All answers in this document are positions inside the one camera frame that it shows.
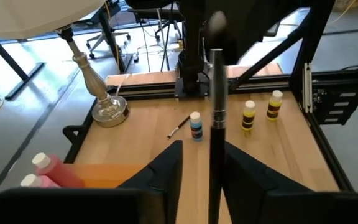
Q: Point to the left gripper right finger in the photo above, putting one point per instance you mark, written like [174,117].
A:
[291,208]

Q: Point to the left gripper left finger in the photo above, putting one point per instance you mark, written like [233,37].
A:
[73,208]

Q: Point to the coral pink paint bottle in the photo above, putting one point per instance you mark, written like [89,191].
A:
[61,174]

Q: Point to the tall pink labelled paint bottle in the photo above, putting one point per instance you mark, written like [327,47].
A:
[42,182]

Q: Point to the thin black paint brush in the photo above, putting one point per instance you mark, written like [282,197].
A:
[179,126]

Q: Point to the black paint brush long ferrule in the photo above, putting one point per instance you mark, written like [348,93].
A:
[217,93]

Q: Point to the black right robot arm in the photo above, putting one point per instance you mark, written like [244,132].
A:
[191,46]

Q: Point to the yellow black striped paint bottle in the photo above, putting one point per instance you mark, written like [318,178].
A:
[274,107]
[248,118]

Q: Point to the blue black striped paint bottle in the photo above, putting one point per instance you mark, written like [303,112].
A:
[196,127]

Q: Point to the orange plastic bin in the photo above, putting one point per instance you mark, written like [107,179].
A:
[104,175]

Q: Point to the black hub box white labels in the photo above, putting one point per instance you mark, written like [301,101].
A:
[325,107]

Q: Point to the black desk leg stand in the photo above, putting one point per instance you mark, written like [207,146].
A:
[5,56]

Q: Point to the office chair base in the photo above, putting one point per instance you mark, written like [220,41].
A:
[107,35]

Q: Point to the silver table lamp white shade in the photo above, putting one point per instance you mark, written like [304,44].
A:
[26,15]

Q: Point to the black aluminium frame post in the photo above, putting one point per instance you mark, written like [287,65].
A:
[328,149]

